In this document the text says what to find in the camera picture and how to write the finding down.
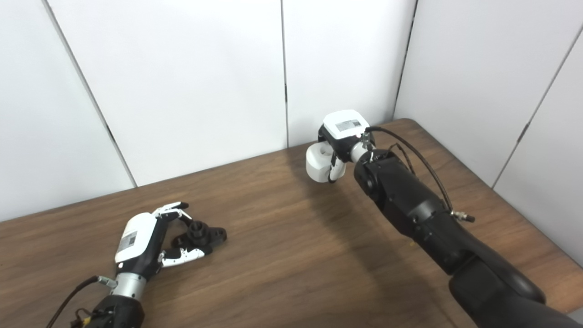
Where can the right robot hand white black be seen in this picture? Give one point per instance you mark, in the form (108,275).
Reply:
(344,132)

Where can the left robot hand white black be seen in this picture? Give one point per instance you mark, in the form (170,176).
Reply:
(136,243)

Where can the round white piece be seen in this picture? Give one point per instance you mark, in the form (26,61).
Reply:
(319,164)

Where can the black flanged holder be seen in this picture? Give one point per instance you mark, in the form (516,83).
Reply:
(205,234)

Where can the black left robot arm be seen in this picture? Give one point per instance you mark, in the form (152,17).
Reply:
(114,310)

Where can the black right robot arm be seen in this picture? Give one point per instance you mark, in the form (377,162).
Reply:
(432,223)

